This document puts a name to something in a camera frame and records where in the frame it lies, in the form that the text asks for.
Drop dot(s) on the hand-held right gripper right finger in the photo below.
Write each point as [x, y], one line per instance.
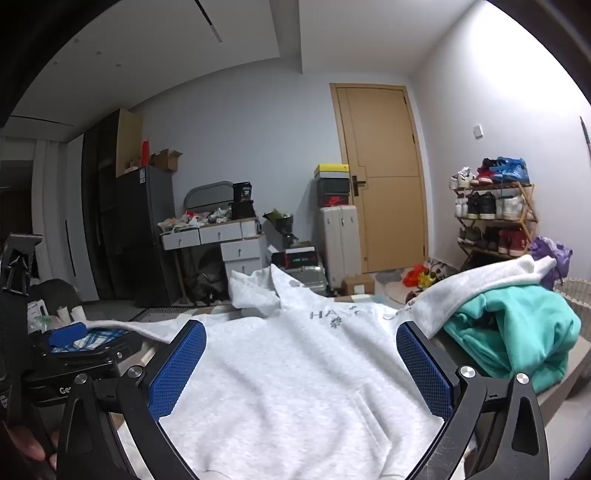
[425, 369]

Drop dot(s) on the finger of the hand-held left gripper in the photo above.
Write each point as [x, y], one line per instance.
[127, 347]
[69, 334]

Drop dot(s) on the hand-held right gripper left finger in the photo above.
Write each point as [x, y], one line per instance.
[178, 369]

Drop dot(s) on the light grey hoodie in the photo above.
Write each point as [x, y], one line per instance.
[286, 378]

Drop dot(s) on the person's left hand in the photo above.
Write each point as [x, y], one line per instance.
[23, 443]

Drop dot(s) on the blue plaid cloth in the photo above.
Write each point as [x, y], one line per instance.
[92, 340]

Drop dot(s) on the black chair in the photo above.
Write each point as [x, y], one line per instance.
[51, 293]

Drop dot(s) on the grey floor mat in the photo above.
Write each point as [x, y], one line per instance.
[175, 314]

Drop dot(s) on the pale round rug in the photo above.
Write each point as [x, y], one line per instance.
[392, 286]

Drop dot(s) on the black backpack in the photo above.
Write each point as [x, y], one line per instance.
[205, 284]

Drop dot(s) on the red yellow bag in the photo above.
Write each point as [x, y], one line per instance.
[418, 277]

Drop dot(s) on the teal hoodie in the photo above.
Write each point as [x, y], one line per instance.
[512, 327]

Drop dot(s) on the small cardboard box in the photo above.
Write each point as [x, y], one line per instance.
[358, 285]

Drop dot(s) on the black refrigerator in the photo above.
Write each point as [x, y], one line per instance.
[147, 230]

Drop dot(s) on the white curtain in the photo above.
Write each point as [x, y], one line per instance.
[55, 207]

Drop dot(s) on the dark tall wardrobe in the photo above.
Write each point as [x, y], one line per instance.
[99, 207]

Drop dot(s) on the white desk with drawers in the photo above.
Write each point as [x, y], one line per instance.
[217, 235]

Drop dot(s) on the desk clutter pile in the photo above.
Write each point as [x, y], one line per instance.
[194, 219]

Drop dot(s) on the tall white cabinet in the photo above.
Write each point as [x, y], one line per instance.
[339, 244]

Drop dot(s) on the silver suitcase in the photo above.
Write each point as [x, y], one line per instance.
[300, 277]

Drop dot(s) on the wicker basket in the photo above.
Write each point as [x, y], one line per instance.
[575, 300]

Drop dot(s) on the black box red trim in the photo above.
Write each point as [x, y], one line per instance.
[300, 257]

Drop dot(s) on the purple garment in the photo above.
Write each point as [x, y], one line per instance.
[551, 258]

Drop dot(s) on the grey chair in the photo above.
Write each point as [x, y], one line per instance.
[207, 196]

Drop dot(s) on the wooden shoe rack with shoes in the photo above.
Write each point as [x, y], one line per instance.
[489, 205]

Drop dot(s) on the dark wrapped bouquet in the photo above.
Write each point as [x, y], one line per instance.
[279, 224]

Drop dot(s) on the black paper bag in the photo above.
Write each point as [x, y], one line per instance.
[243, 201]

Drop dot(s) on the wooden door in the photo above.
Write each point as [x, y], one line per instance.
[388, 184]

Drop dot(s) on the open cardboard box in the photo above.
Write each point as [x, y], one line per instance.
[165, 160]

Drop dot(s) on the black shoe box red logo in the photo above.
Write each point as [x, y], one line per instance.
[334, 200]

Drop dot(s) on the tall red box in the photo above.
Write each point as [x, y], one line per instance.
[145, 153]

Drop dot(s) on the wooden board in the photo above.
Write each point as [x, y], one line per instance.
[129, 138]

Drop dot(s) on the plain black shoe box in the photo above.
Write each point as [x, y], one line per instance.
[333, 185]

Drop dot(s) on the yellow lid shoe box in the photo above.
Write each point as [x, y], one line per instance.
[330, 170]

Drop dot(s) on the white light switch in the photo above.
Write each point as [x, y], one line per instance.
[478, 131]

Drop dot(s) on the dark wall rod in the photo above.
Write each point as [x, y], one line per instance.
[585, 134]

